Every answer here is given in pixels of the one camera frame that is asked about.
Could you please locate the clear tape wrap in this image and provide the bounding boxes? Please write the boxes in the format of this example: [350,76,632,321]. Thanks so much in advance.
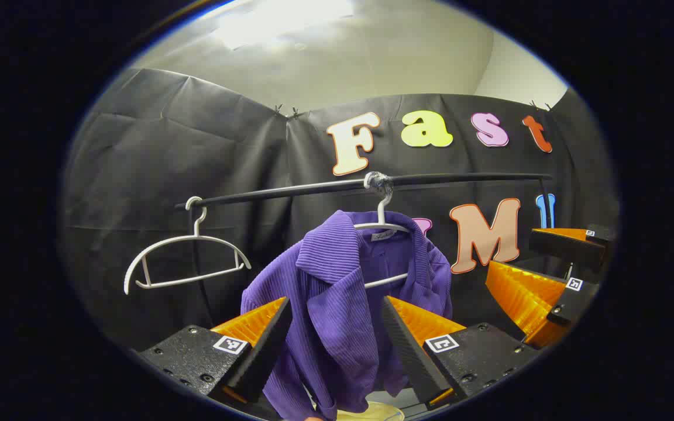
[364,171,394,196]

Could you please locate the pale laundry hamper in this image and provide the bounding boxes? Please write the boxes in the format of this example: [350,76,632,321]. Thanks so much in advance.
[337,402,406,421]

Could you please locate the black clothes rack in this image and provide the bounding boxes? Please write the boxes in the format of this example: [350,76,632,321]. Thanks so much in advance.
[174,172,554,328]

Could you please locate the white hanger with taped hook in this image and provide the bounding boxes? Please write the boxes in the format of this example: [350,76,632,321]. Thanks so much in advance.
[353,172,414,290]

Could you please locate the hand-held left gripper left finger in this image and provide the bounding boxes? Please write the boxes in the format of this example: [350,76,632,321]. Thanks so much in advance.
[138,296,294,407]

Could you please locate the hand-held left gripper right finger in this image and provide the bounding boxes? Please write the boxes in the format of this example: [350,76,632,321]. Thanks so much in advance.
[381,295,539,410]

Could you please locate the white plastic hanger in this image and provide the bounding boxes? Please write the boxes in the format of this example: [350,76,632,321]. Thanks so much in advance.
[123,196,252,295]

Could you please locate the ceiling light panel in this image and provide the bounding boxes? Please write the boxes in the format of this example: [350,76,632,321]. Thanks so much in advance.
[214,0,355,49]

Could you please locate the purple ribbed shirt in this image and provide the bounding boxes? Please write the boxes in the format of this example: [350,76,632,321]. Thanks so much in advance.
[240,209,453,421]

